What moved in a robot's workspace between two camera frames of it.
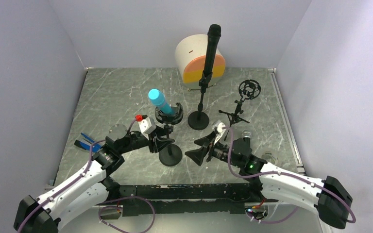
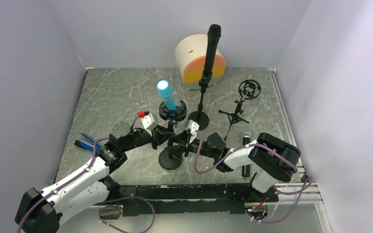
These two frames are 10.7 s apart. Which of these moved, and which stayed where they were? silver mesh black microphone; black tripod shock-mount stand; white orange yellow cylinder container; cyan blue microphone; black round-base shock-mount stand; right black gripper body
Moved: right black gripper body; cyan blue microphone
Stayed: white orange yellow cylinder container; black round-base shock-mount stand; silver mesh black microphone; black tripod shock-mount stand
